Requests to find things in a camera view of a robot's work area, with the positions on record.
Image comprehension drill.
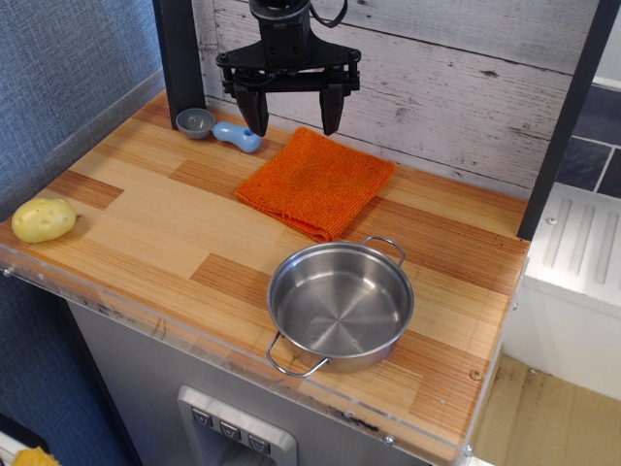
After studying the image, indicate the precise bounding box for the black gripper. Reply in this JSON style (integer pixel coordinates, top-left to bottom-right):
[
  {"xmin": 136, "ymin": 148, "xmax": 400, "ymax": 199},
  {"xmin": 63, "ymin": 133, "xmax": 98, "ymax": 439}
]
[{"xmin": 215, "ymin": 1, "xmax": 361, "ymax": 137}]

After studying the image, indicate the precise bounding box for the orange knitted cloth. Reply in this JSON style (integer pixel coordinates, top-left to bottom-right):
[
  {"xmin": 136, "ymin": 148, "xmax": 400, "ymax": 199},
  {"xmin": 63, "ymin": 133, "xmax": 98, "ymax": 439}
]
[{"xmin": 236, "ymin": 127, "xmax": 396, "ymax": 242}]

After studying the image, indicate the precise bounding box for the grey and blue scoop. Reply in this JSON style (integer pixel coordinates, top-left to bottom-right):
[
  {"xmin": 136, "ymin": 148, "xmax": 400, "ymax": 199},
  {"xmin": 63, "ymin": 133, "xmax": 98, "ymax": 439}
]
[{"xmin": 175, "ymin": 108, "xmax": 262, "ymax": 153}]

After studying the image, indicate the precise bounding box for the stainless steel pot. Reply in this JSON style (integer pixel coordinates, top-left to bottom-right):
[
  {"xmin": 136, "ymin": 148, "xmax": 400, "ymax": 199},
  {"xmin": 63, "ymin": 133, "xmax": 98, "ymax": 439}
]
[{"xmin": 267, "ymin": 236, "xmax": 414, "ymax": 379}]

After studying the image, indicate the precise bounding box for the yellow toy potato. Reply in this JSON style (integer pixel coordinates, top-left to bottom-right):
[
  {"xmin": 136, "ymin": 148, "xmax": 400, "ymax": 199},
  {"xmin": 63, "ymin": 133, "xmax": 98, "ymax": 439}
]
[{"xmin": 12, "ymin": 197, "xmax": 77, "ymax": 244}]

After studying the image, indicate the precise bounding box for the grey dispenser panel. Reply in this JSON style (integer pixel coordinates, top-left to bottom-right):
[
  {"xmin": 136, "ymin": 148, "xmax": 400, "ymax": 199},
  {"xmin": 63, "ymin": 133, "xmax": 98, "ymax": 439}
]
[{"xmin": 177, "ymin": 385, "xmax": 298, "ymax": 465}]

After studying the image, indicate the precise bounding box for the white ribbed cabinet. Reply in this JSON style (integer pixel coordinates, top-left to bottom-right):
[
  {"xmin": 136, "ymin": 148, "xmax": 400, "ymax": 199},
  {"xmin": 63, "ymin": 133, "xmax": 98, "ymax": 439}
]
[{"xmin": 504, "ymin": 183, "xmax": 620, "ymax": 398}]

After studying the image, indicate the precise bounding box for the yellow object bottom left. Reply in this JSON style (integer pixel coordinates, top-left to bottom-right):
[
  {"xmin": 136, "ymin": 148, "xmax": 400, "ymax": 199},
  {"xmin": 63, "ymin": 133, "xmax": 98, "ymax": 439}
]
[{"xmin": 12, "ymin": 448, "xmax": 60, "ymax": 466}]

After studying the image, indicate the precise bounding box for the left dark frame post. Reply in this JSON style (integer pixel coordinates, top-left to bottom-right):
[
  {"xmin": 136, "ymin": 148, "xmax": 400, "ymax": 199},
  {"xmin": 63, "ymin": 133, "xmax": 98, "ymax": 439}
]
[{"xmin": 152, "ymin": 0, "xmax": 206, "ymax": 129}]

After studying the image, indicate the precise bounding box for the dark frame post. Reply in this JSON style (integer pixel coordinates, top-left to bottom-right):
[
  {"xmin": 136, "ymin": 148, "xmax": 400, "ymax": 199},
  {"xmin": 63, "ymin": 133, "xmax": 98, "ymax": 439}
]
[
  {"xmin": 152, "ymin": 0, "xmax": 206, "ymax": 129},
  {"xmin": 517, "ymin": 0, "xmax": 620, "ymax": 241}
]

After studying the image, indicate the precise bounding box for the right dark frame post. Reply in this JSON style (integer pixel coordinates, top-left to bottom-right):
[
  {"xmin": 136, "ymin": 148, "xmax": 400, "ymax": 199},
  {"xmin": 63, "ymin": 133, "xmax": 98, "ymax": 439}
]
[{"xmin": 517, "ymin": 0, "xmax": 620, "ymax": 241}]

